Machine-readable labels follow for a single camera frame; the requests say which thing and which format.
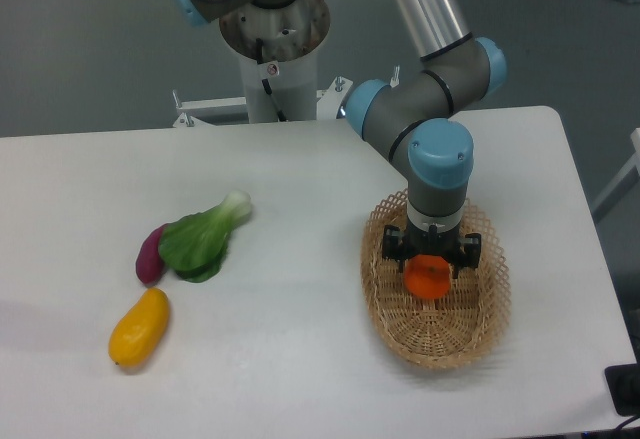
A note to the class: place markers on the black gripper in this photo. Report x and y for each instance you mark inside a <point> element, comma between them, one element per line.
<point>461,253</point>

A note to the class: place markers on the orange fruit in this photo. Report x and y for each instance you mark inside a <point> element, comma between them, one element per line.
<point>427,277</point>

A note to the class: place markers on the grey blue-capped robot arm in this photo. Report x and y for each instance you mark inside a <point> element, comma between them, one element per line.
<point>410,124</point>

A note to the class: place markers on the woven wicker basket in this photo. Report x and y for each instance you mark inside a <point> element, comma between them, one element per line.
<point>450,332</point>

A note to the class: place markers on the black device at table edge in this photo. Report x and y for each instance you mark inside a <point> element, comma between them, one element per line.
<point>623,385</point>

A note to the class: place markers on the green bok choy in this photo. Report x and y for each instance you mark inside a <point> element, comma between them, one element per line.
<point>195,246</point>

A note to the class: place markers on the purple sweet potato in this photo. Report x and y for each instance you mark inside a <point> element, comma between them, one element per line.
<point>149,265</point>

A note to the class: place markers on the yellow mango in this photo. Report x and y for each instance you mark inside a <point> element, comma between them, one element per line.
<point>140,330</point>

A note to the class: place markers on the white metal frame right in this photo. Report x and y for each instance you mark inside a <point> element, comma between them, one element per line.
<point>621,183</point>

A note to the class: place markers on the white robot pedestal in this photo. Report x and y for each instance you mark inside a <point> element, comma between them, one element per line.
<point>277,52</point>

